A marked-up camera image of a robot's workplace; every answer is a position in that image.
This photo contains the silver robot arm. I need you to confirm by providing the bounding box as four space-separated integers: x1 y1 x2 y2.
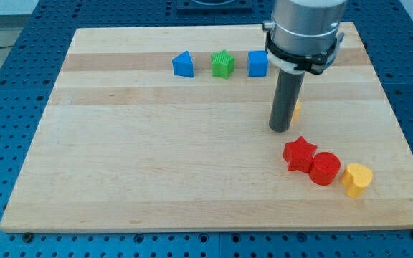
270 0 347 56

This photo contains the yellow heart block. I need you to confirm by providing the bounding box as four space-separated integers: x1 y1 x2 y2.
340 163 373 199

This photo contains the wooden board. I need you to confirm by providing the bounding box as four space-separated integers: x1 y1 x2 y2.
0 22 413 233

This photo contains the green star block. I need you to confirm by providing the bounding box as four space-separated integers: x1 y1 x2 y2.
212 49 235 79

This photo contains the blue triangle block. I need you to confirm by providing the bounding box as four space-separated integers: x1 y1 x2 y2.
172 51 194 78

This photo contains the blue cube block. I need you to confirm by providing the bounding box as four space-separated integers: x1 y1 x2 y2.
247 50 268 77

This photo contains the yellow block behind rod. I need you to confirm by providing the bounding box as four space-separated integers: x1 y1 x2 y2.
291 99 301 124

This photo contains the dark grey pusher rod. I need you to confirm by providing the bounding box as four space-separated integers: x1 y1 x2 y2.
269 70 304 133

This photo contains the red star block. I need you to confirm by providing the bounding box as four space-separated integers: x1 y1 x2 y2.
282 136 318 173

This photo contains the red cylinder block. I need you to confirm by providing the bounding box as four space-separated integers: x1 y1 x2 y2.
308 152 341 186

